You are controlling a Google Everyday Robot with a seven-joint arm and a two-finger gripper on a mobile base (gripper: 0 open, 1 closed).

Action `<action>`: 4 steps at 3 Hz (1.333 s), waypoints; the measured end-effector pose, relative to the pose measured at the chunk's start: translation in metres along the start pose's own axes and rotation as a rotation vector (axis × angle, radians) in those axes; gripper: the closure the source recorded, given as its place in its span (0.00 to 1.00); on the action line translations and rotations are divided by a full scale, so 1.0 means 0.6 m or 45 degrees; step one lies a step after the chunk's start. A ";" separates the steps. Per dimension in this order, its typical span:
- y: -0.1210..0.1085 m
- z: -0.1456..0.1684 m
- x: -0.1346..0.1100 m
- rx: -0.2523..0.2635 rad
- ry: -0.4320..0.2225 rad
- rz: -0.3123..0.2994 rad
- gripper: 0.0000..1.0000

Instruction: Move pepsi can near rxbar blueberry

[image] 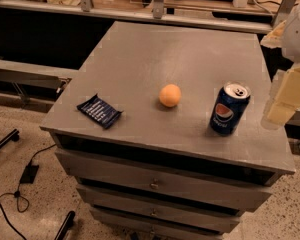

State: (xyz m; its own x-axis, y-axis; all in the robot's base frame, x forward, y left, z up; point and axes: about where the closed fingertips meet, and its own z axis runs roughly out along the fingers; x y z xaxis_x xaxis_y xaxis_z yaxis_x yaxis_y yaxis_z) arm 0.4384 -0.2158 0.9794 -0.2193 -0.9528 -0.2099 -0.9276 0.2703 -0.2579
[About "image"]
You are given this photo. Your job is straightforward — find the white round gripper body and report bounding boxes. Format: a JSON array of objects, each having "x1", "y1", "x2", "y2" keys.
[{"x1": 282, "y1": 4, "x2": 300, "y2": 63}]

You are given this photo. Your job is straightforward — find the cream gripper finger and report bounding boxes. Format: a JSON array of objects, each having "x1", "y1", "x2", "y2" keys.
[
  {"x1": 260, "y1": 21, "x2": 286, "y2": 49},
  {"x1": 261, "y1": 63, "x2": 300, "y2": 130}
]

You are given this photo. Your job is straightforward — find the blue pepsi can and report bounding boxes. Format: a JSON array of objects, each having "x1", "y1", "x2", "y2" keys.
[{"x1": 210, "y1": 81, "x2": 251, "y2": 136}]

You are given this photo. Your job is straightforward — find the blue rxbar blueberry wrapper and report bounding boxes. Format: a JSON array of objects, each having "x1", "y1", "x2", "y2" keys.
[{"x1": 77, "y1": 95, "x2": 122, "y2": 129}]

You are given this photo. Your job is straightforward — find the orange fruit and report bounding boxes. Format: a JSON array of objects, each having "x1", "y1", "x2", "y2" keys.
[{"x1": 159, "y1": 84, "x2": 181, "y2": 108}]

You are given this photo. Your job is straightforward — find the middle grey drawer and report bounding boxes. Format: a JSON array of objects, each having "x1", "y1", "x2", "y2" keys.
[{"x1": 75, "y1": 183, "x2": 242, "y2": 234}]

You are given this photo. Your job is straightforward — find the grey drawer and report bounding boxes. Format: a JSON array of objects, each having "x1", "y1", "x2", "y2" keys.
[
  {"x1": 55, "y1": 148, "x2": 271, "y2": 212},
  {"x1": 75, "y1": 183, "x2": 242, "y2": 234},
  {"x1": 89, "y1": 206, "x2": 224, "y2": 240}
]

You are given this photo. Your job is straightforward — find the grey drawer cabinet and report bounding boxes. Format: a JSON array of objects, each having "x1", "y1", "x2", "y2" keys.
[{"x1": 39, "y1": 20, "x2": 297, "y2": 240}]

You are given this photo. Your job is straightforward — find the bottom grey drawer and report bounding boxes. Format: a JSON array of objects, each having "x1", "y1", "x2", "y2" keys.
[{"x1": 89, "y1": 206, "x2": 224, "y2": 240}]

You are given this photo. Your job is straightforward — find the top grey drawer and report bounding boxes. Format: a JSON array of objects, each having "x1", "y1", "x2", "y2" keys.
[{"x1": 55, "y1": 148, "x2": 271, "y2": 212}]

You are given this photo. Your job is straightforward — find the black stand leg lower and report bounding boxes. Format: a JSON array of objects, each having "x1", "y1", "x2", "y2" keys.
[{"x1": 54, "y1": 211, "x2": 76, "y2": 240}]

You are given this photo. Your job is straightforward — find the black stand leg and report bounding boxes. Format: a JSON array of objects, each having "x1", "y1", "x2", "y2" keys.
[
  {"x1": 54, "y1": 211, "x2": 76, "y2": 240},
  {"x1": 0, "y1": 129, "x2": 19, "y2": 149}
]

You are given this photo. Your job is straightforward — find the black power adapter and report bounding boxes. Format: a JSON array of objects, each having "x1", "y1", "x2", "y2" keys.
[{"x1": 19, "y1": 165, "x2": 39, "y2": 184}]

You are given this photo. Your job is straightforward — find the black stand leg upper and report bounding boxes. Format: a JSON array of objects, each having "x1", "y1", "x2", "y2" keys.
[{"x1": 0, "y1": 129, "x2": 19, "y2": 149}]

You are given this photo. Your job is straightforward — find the grey metal rail frame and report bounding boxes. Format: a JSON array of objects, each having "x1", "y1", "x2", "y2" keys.
[{"x1": 0, "y1": 0, "x2": 300, "y2": 33}]

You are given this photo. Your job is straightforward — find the black floor cable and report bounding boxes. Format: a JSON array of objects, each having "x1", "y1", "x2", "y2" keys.
[{"x1": 0, "y1": 143, "x2": 58, "y2": 240}]

